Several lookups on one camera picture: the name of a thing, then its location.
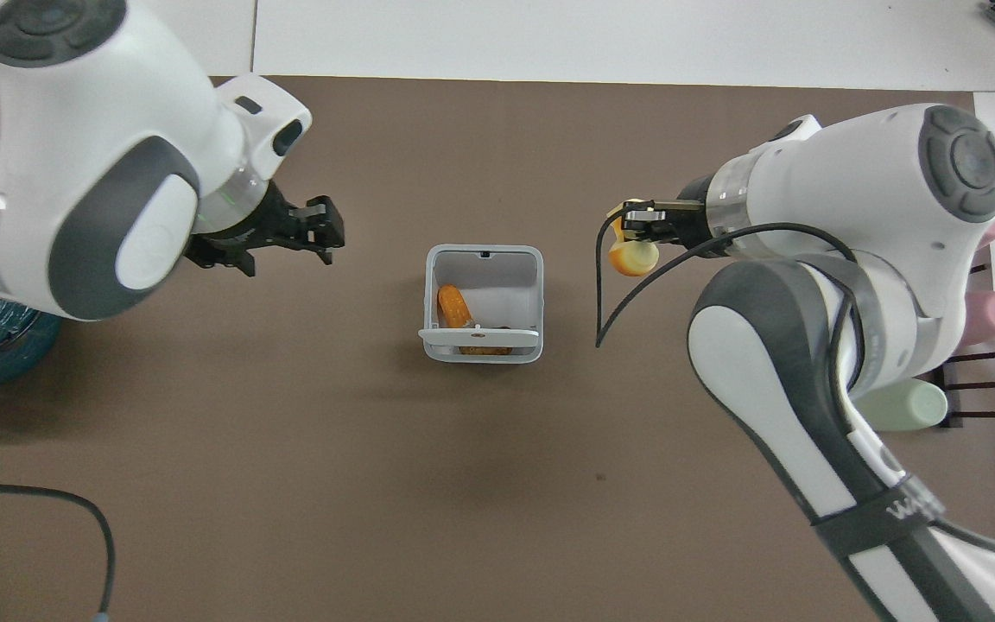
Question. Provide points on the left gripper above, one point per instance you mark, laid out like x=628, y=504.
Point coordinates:
x=269, y=226

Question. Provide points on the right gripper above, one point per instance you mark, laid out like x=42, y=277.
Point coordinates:
x=692, y=216

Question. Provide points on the yellow orange trash piece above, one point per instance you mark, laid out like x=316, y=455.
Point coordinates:
x=633, y=259

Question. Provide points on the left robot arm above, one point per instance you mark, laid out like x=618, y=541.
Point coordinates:
x=74, y=130

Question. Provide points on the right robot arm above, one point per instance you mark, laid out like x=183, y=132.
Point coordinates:
x=852, y=190

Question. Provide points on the small white trash bin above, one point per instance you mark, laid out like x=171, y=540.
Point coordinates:
x=515, y=276

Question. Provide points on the light green cup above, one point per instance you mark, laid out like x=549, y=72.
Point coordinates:
x=903, y=408

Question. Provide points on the pink cup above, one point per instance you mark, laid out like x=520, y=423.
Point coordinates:
x=994, y=313

